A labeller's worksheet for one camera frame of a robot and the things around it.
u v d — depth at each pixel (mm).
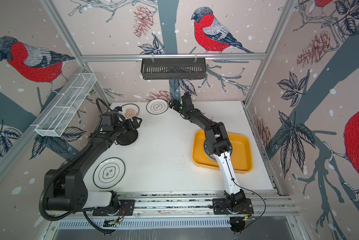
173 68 1063
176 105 949
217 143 636
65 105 778
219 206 729
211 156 875
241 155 922
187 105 853
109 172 856
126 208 731
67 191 412
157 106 1185
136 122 786
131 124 761
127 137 1005
